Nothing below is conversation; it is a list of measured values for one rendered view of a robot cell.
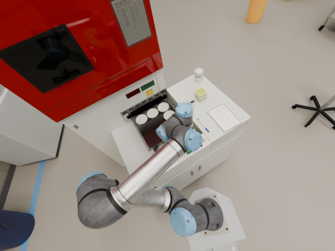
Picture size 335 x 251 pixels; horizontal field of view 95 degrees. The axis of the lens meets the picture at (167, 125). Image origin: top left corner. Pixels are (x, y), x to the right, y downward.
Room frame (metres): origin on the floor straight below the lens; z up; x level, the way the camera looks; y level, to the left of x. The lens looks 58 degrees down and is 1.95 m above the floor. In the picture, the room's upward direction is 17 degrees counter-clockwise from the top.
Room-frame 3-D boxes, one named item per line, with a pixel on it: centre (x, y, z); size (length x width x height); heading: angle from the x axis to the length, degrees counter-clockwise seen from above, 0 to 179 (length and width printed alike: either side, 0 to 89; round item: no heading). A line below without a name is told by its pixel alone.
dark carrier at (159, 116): (0.72, 0.06, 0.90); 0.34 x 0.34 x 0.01; 16
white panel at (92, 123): (0.88, 0.31, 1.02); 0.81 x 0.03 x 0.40; 106
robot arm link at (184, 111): (0.40, -0.09, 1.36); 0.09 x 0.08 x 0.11; 119
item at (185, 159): (0.35, 0.03, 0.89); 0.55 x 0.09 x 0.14; 106
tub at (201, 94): (0.78, -0.32, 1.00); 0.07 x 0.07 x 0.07; 11
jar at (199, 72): (0.99, -0.38, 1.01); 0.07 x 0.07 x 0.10
